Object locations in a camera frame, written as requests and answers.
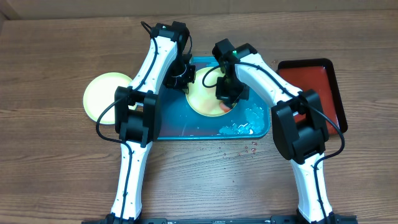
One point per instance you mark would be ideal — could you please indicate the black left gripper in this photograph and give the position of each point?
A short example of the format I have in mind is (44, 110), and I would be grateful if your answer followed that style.
(169, 83)

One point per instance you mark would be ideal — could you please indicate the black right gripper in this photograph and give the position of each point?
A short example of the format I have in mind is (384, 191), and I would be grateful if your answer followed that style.
(225, 94)

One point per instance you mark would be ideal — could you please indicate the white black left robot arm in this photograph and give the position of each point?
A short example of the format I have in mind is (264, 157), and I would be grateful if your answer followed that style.
(137, 112)

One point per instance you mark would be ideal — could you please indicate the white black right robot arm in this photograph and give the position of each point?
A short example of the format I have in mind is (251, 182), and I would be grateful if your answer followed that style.
(298, 123)

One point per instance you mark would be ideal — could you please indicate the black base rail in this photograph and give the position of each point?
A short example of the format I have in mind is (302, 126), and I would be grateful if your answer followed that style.
(275, 219)

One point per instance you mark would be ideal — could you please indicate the yellow plate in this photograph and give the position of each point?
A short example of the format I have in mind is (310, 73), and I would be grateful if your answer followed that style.
(201, 99)
(99, 94)

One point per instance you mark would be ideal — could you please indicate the green and orange sponge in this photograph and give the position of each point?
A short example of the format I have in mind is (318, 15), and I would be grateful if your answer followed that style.
(225, 108)

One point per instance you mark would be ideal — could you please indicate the teal serving tray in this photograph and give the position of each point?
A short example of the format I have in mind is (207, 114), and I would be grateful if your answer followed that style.
(248, 119)

